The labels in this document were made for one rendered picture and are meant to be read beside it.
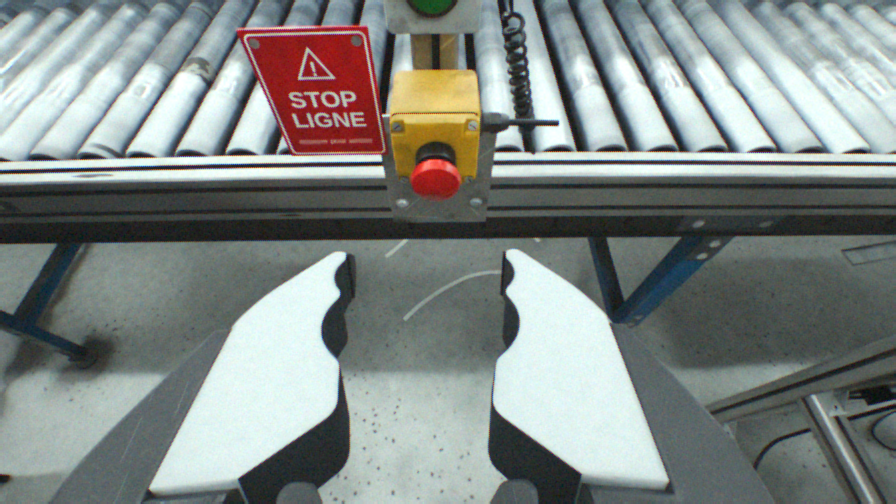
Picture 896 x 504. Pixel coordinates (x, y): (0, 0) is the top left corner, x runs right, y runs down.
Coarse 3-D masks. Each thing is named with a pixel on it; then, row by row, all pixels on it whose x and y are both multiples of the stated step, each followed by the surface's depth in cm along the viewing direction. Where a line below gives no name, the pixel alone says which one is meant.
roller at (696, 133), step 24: (624, 0) 66; (624, 24) 64; (648, 24) 61; (648, 48) 58; (648, 72) 57; (672, 72) 54; (672, 96) 52; (696, 96) 51; (672, 120) 51; (696, 120) 48; (696, 144) 47; (720, 144) 46
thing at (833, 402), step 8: (824, 392) 57; (832, 392) 56; (840, 392) 56; (848, 392) 56; (824, 400) 58; (832, 400) 56; (840, 400) 57; (824, 408) 58; (832, 408) 57; (840, 408) 57; (720, 424) 81; (728, 424) 80; (728, 432) 81
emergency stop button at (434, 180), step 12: (420, 168) 29; (432, 168) 28; (444, 168) 28; (456, 168) 29; (420, 180) 29; (432, 180) 29; (444, 180) 29; (456, 180) 29; (420, 192) 30; (432, 192) 30; (444, 192) 30; (456, 192) 30
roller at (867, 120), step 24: (744, 0) 70; (768, 0) 67; (768, 24) 64; (792, 24) 62; (792, 48) 60; (816, 48) 58; (816, 72) 56; (840, 72) 55; (840, 96) 53; (864, 96) 51; (864, 120) 50; (888, 120) 49; (888, 144) 47
